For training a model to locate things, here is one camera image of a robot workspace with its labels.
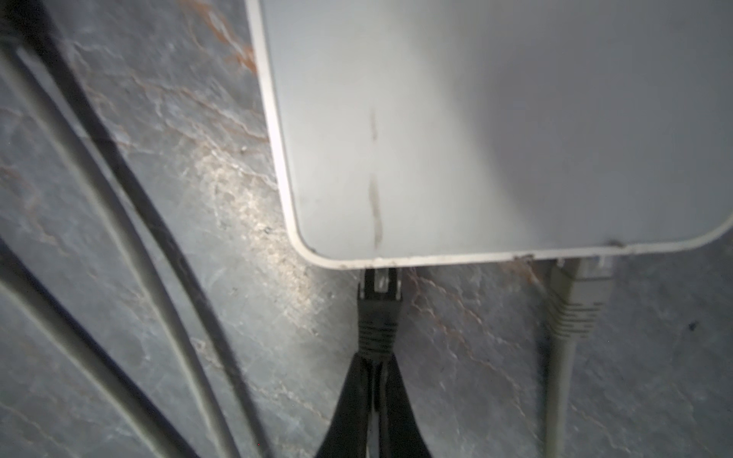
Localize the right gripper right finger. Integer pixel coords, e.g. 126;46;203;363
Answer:
379;355;431;458

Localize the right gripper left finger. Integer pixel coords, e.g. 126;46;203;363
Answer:
316;353;373;458

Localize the thick black cable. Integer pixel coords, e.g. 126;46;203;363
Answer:
356;267;405;458

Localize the grey ethernet cable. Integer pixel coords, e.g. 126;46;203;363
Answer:
542;256;615;458
0;45;242;458

